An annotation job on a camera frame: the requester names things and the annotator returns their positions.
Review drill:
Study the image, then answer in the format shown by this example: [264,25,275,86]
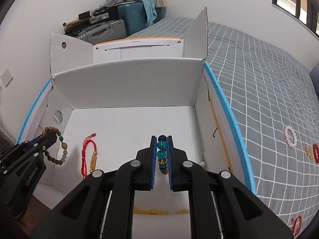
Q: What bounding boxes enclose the brown wooden bead bracelet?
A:
[42,126,69,166]

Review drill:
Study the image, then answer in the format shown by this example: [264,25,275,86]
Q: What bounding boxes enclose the red cord gold bar bracelet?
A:
[80,133,98,179]

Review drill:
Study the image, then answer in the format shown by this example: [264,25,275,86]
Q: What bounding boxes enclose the white pearl earrings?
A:
[200,160,206,169]

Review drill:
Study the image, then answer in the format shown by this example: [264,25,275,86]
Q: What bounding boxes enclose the small red cord bracelet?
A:
[291,215,304,237]

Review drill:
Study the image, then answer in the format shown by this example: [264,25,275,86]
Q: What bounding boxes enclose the multicolour glass bead bracelet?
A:
[156,134,169,176]

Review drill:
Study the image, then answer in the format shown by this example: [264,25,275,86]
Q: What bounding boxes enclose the pink bead bracelet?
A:
[284,125,298,148]

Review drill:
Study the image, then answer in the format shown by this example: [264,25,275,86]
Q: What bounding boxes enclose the yellow bead earrings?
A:
[304,146,314,160]

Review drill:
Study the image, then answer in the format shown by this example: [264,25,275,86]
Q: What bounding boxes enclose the grey checked bed sheet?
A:
[204,22,318,238]

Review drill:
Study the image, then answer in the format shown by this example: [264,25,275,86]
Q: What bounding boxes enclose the grey suitcase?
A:
[75,20,127,45]

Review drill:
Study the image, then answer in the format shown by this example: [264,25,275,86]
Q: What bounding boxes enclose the teal suitcase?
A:
[108,0,166,36]

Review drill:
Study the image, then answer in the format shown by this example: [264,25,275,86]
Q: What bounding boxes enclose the teal cloth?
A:
[142,0,157,27]

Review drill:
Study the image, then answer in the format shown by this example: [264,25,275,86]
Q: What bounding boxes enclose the blue striped rolled duvet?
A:
[309,65,319,97]

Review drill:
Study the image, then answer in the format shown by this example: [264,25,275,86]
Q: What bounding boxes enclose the dark framed window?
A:
[272,0,318,37]

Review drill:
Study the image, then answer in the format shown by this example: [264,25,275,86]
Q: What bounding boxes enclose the white wall socket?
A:
[1,68,14,87]

